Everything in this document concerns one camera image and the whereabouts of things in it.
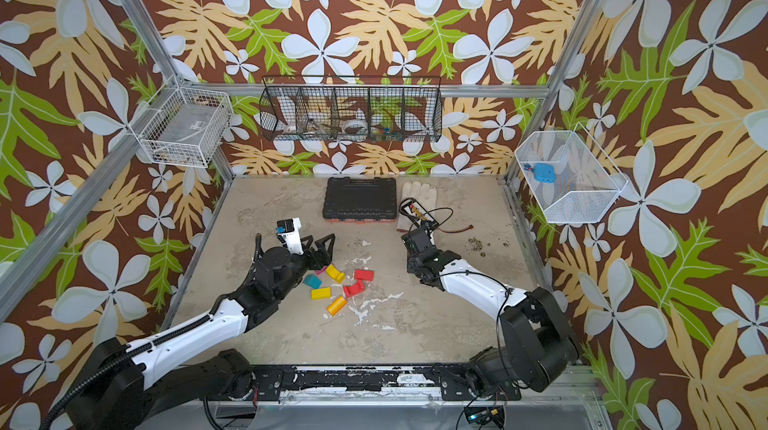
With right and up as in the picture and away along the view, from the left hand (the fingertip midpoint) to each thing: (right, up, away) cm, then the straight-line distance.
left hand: (323, 233), depth 79 cm
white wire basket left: (-42, +31, +7) cm, 53 cm away
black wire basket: (+6, +40, +18) cm, 44 cm away
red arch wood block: (+7, -18, +10) cm, 22 cm away
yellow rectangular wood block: (-2, -19, +9) cm, 21 cm away
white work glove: (+32, +12, +35) cm, 49 cm away
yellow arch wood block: (+1, -14, +13) cm, 20 cm away
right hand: (+27, -8, +11) cm, 30 cm away
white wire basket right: (+69, +16, +4) cm, 71 cm away
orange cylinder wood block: (+2, -22, +7) cm, 23 cm away
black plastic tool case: (+8, +10, +30) cm, 32 cm away
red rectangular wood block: (+11, -15, +15) cm, 23 cm away
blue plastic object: (+64, +17, +7) cm, 66 cm away
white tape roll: (+7, +35, +19) cm, 41 cm away
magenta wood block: (-4, -14, +14) cm, 20 cm away
